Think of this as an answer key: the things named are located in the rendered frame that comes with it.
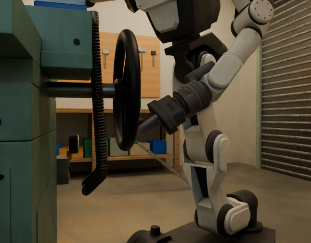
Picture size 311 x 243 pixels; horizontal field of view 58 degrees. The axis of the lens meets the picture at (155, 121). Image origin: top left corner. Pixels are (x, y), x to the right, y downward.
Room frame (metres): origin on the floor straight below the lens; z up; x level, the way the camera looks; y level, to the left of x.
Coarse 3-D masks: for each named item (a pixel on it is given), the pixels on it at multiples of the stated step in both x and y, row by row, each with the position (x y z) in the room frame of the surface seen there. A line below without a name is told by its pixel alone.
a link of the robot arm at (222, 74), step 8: (224, 56) 0.79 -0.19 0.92; (232, 56) 0.79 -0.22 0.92; (216, 64) 0.78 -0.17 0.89; (224, 64) 0.78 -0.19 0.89; (232, 64) 0.78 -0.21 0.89; (240, 64) 0.79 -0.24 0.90; (216, 72) 0.77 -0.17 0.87; (224, 72) 0.77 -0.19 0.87; (232, 72) 0.77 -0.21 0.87; (208, 80) 0.77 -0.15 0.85; (216, 80) 0.76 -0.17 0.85; (224, 80) 0.76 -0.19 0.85; (232, 80) 0.77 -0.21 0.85; (216, 88) 0.77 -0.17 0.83; (224, 88) 0.77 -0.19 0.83
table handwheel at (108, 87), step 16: (128, 32) 0.60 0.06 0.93; (128, 48) 0.57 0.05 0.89; (128, 64) 0.55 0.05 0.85; (128, 80) 0.55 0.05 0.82; (48, 96) 0.63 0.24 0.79; (64, 96) 0.64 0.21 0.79; (80, 96) 0.65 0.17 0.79; (112, 96) 0.67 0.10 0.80; (128, 96) 0.55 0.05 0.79; (128, 112) 0.56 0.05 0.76; (128, 128) 0.57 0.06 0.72; (128, 144) 0.61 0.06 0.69
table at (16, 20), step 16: (0, 0) 0.31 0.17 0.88; (16, 0) 0.33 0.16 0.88; (0, 16) 0.31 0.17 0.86; (16, 16) 0.33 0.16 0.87; (0, 32) 0.31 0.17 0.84; (16, 32) 0.33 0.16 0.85; (32, 32) 0.44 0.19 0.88; (0, 48) 0.38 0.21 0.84; (16, 48) 0.38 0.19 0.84; (32, 48) 0.44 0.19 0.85; (48, 64) 0.52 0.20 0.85; (64, 64) 0.53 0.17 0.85; (80, 64) 0.54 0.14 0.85; (80, 80) 0.71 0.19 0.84
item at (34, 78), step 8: (0, 64) 0.44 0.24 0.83; (8, 64) 0.44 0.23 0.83; (16, 64) 0.44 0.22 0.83; (24, 64) 0.44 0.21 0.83; (32, 64) 0.45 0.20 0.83; (0, 72) 0.44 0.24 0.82; (8, 72) 0.44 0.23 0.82; (16, 72) 0.44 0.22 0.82; (24, 72) 0.44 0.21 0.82; (32, 72) 0.45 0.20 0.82; (40, 72) 0.53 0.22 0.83; (0, 80) 0.44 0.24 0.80; (8, 80) 0.44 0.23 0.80; (16, 80) 0.44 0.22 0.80; (24, 80) 0.44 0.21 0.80; (32, 80) 0.45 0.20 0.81; (40, 80) 0.53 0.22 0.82; (48, 80) 0.65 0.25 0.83; (40, 88) 0.53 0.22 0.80
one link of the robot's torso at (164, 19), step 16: (144, 0) 1.06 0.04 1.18; (160, 0) 1.01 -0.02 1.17; (176, 0) 0.99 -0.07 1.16; (192, 0) 0.99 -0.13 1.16; (208, 0) 1.07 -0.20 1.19; (160, 16) 1.06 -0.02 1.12; (176, 16) 1.02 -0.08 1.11; (192, 16) 1.02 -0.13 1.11; (208, 16) 1.09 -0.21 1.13; (160, 32) 1.10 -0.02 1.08; (176, 32) 1.06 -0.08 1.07; (192, 32) 1.05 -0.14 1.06
